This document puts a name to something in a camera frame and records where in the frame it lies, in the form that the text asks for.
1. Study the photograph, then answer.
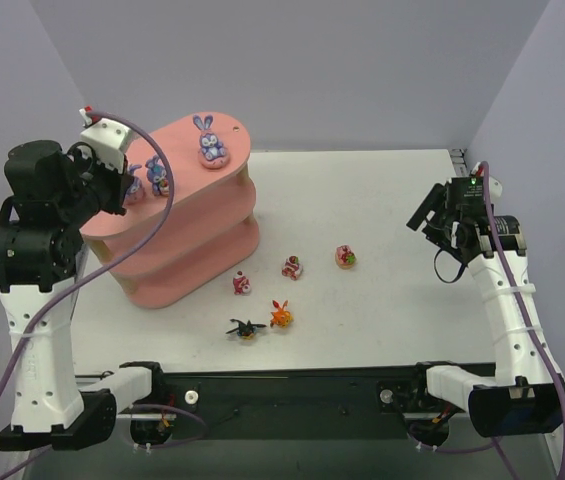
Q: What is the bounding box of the small purple bunny with cake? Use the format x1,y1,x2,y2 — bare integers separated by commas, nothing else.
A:
145,155,170,196

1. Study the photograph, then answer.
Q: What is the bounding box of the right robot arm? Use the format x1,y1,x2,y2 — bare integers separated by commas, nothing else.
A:
407,176,563,437

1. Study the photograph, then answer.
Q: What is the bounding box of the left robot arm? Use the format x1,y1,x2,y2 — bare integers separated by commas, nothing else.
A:
0,140,161,452

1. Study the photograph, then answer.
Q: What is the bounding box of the pink three-tier wooden shelf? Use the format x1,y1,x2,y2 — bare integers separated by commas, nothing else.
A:
79,111,262,310

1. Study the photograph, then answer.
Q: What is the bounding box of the purple bunny toy on donut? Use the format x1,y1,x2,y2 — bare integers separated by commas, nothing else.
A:
192,114,230,170

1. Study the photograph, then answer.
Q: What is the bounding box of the pink bear with strawberry hat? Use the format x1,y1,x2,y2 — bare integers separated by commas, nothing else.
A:
232,270,251,295

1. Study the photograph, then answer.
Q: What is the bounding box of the strawberry cake slice toy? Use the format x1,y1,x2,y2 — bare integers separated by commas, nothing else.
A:
281,255,303,281

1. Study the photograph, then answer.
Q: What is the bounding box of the black winged toy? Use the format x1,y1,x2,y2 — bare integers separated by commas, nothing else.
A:
225,319,266,340

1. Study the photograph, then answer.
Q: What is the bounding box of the orange bunny toy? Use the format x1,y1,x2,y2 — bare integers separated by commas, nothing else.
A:
269,300,293,328

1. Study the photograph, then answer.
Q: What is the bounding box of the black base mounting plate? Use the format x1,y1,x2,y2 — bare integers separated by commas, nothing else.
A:
123,367,459,448

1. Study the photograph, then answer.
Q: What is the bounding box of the black looped cable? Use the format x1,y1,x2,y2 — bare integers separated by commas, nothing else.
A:
432,247,467,284

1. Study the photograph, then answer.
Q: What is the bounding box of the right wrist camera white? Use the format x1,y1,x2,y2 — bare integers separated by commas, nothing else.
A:
470,162,503,202

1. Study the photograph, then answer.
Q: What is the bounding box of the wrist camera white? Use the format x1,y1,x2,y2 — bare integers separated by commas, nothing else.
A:
79,106,134,174
470,162,503,202

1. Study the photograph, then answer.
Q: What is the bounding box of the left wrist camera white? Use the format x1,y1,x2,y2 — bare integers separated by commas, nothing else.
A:
79,106,134,174

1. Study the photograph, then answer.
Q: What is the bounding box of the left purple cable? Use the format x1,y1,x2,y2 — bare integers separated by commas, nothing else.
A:
0,112,174,451

